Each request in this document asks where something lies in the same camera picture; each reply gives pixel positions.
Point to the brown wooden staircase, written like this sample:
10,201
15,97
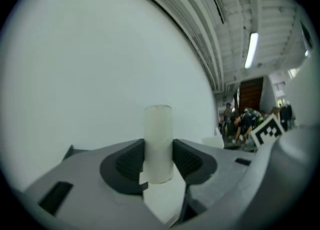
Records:
251,94

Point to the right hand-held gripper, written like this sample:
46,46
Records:
267,131

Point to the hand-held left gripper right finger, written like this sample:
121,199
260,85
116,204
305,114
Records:
220,174

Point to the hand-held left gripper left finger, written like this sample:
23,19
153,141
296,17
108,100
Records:
82,166

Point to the long ceiling light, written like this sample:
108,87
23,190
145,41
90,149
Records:
251,50

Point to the toilet paper tube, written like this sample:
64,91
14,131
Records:
158,144

